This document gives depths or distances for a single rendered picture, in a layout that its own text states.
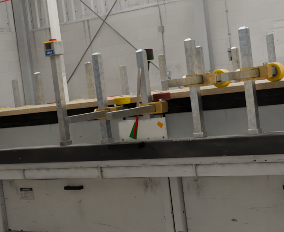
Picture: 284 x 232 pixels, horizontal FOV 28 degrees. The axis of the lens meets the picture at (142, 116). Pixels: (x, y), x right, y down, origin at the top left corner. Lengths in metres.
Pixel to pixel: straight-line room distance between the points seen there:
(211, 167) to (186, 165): 0.12
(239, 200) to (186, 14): 8.10
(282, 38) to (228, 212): 7.29
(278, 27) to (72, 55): 4.45
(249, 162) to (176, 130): 0.50
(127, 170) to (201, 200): 0.39
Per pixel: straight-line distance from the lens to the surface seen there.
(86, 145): 2.79
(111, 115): 2.29
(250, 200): 2.71
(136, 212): 3.03
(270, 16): 9.96
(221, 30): 10.30
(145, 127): 2.59
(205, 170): 2.51
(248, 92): 2.35
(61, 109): 2.89
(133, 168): 2.70
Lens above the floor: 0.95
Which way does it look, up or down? 3 degrees down
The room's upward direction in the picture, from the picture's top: 7 degrees counter-clockwise
